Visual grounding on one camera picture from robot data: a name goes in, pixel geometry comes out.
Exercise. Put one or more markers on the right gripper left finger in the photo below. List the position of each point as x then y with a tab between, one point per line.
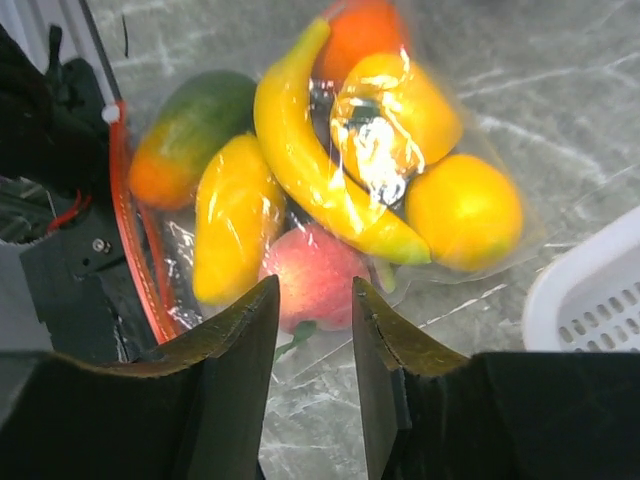
192	408

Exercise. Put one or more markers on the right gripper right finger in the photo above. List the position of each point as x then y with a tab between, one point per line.
429	412

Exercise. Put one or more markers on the clear zip top bag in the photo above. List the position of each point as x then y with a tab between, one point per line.
159	244

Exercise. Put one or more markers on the fake pink peach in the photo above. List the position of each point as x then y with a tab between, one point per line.
315	271

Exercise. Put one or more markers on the fake yellow lemon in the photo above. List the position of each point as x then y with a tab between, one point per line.
468	211

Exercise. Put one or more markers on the fake green orange mango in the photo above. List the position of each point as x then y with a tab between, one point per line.
193	124

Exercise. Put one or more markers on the fake yellow bell pepper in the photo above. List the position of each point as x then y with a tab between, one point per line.
391	120

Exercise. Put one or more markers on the fake yellow banana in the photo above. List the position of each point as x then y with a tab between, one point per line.
305	171

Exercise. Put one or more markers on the white rectangular perforated basket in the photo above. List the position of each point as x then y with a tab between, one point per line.
587	300

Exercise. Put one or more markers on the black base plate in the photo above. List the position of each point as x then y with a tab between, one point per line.
71	281

